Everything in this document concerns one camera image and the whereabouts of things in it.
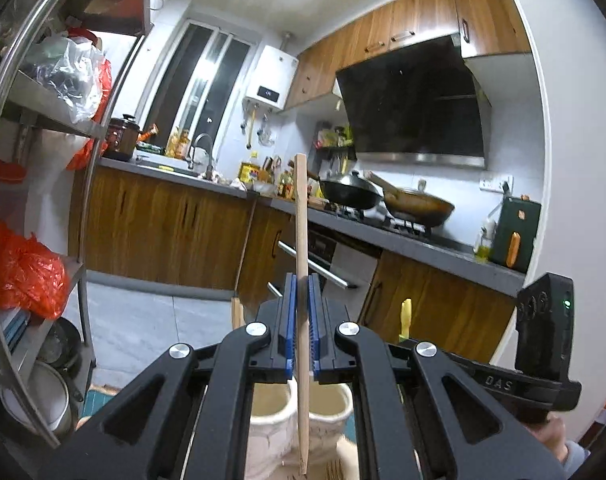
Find wooden cabinets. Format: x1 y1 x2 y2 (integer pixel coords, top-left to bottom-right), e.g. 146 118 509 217
68 165 516 361
283 0 531 111

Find brown frying pan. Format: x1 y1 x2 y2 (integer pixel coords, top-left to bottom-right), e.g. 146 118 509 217
365 172 456 228

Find person's right hand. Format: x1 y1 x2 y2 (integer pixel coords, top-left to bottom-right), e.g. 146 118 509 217
525 412 568 463

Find black range hood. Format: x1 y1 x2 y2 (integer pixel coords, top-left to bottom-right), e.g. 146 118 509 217
335 35 491 168

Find wall spice rack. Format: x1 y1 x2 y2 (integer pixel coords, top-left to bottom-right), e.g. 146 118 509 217
315 122 356 161

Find white water heater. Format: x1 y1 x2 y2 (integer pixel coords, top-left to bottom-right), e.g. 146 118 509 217
245 45 299 111

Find floral ceramic utensil holder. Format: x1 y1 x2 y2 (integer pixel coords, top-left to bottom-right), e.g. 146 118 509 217
248 380 356 480

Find grey countertop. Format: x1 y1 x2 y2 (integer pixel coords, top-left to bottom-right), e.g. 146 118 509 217
98 157 528 298

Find built-in oven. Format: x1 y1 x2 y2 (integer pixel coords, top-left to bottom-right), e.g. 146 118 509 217
278 225 379 321

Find white wall socket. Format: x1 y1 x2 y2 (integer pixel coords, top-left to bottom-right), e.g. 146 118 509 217
480 172 514 193

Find kitchen window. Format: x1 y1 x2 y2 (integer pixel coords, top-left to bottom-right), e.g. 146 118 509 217
143 17 256 156

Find wooden upper cabinets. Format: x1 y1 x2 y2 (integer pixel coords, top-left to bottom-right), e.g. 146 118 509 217
283 0 531 111

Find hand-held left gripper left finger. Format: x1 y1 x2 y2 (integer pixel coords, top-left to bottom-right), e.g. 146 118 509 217
38 272 298 480

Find metal faucet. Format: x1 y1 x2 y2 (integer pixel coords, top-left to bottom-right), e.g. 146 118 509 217
188 132 216 178

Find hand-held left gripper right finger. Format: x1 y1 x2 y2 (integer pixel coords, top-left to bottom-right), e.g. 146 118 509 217
310 274 566 480

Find dark rice cooker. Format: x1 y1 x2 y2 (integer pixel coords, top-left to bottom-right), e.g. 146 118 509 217
106 115 144 161

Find metal shelf rack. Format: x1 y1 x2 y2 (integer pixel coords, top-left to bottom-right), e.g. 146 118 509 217
0 0 154 451

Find wooden lower cabinets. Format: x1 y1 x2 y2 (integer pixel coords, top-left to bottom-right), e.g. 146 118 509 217
68 165 516 361

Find large red plastic bag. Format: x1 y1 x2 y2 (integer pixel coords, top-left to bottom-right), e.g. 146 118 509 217
0 220 66 318

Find stacked metal pots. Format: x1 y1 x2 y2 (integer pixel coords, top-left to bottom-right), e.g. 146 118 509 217
0 317 84 436

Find green countertop appliance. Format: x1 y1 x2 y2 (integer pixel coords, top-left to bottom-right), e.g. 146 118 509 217
488 195 541 268

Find clear plastic bag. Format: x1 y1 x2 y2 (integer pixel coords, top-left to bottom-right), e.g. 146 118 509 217
33 35 106 123

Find black wok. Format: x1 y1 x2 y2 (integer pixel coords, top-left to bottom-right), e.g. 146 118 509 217
308 170 384 211

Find small oil bottle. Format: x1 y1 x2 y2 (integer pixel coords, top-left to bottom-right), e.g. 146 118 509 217
475 220 496 263

